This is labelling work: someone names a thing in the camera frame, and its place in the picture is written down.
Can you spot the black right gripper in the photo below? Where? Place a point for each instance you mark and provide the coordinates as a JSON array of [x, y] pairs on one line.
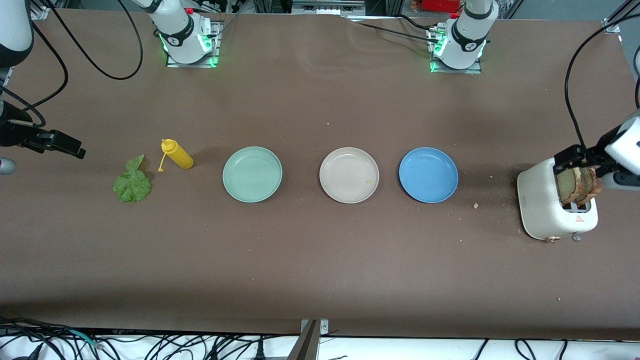
[[11, 134]]

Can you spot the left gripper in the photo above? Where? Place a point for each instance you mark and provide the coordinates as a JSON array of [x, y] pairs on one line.
[[598, 152]]

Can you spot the dark crust bread slice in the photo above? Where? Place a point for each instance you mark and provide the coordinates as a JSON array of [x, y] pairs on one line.
[[595, 185]]

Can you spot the light crust bread slice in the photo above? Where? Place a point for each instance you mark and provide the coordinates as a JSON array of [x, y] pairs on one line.
[[565, 186]]

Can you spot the green lettuce leaf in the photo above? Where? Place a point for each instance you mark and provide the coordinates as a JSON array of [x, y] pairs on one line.
[[132, 185]]

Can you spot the yellow mustard squeeze bottle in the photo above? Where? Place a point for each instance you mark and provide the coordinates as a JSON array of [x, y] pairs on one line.
[[179, 156]]

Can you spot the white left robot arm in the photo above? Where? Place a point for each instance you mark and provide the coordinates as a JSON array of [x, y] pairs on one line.
[[467, 37]]

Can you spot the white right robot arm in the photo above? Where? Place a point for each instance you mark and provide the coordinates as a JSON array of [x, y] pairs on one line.
[[182, 32]]

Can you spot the blue plate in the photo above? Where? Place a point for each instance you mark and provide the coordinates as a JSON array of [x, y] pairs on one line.
[[428, 175]]

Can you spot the pale green plate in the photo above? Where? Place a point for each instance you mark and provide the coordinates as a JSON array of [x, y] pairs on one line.
[[252, 175]]

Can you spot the beige plate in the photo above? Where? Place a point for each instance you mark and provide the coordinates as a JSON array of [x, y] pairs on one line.
[[349, 175]]

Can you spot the white toaster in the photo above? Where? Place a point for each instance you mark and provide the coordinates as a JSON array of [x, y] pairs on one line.
[[537, 200]]

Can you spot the red box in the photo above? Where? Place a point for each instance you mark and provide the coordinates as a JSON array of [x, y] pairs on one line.
[[442, 5]]

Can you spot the black power plug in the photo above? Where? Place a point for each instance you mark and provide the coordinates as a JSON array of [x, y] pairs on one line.
[[260, 352]]

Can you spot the grey aluminium beam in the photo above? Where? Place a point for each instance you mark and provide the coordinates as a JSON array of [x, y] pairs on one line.
[[305, 347]]

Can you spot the metal table corner bracket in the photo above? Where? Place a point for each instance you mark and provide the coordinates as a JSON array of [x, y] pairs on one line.
[[40, 12], [611, 27]]

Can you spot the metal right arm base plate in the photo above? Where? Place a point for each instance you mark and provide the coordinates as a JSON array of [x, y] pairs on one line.
[[218, 50]]

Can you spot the silver aluminium frame rail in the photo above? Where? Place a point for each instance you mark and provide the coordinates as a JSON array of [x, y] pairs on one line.
[[325, 7]]

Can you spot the small metal bracket plate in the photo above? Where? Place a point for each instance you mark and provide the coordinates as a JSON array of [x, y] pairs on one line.
[[324, 327]]

